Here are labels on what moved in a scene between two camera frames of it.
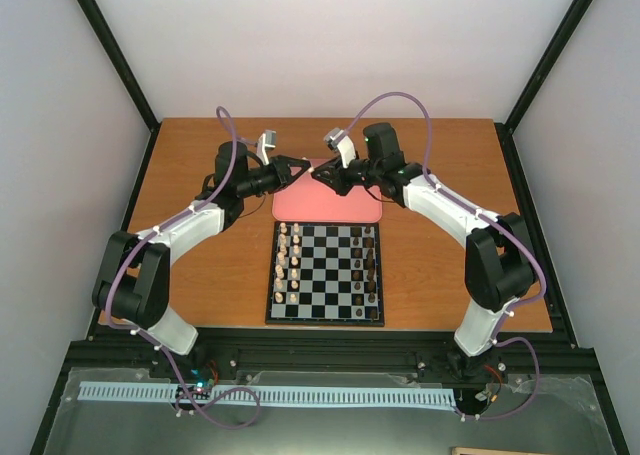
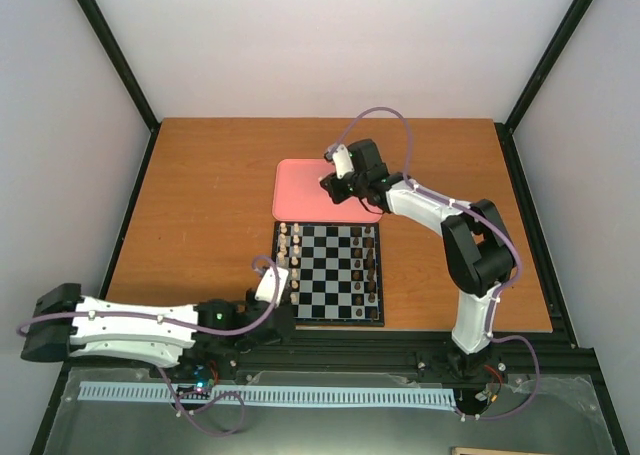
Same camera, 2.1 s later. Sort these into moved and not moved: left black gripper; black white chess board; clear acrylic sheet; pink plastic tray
Moved: left black gripper
Not moved: black white chess board; clear acrylic sheet; pink plastic tray
